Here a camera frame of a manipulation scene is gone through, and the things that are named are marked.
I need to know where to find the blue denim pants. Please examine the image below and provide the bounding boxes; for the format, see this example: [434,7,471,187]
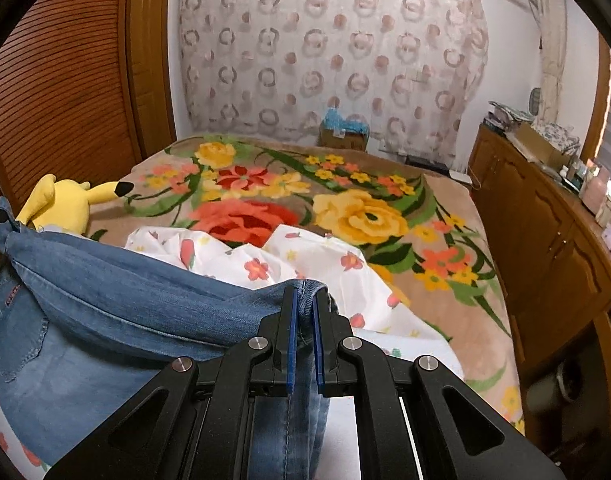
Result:
[0,197,336,480]

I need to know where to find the circle pattern lace curtain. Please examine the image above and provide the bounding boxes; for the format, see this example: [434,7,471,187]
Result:
[178,0,489,161]

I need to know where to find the grey round object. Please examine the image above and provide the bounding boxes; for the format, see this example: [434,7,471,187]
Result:
[526,357,603,413]

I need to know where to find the brown floral blanket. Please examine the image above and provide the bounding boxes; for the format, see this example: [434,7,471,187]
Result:
[88,132,526,436]

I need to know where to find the white flower print sheet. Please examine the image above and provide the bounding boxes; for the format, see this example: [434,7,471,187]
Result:
[0,225,466,480]

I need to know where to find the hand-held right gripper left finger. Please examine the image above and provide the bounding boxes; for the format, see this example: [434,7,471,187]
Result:
[46,285,300,480]

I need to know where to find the cardboard box with blue packets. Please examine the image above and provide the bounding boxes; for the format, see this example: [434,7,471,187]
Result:
[319,107,370,153]

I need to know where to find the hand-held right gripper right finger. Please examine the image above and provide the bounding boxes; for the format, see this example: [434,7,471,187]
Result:
[313,293,566,480]

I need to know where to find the wooden sideboard cabinet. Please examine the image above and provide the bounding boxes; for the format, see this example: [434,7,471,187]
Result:
[468,122,611,361]

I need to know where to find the pink container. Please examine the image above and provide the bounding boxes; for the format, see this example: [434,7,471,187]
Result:
[581,162,611,218]

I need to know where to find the open cardboard box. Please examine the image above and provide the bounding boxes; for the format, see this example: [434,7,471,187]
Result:
[514,122,582,168]

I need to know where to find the yellow plush toy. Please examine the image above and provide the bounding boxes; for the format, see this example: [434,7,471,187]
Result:
[16,174,135,236]

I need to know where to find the wooden louvered wardrobe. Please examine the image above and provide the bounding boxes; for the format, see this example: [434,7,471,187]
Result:
[0,0,179,271]

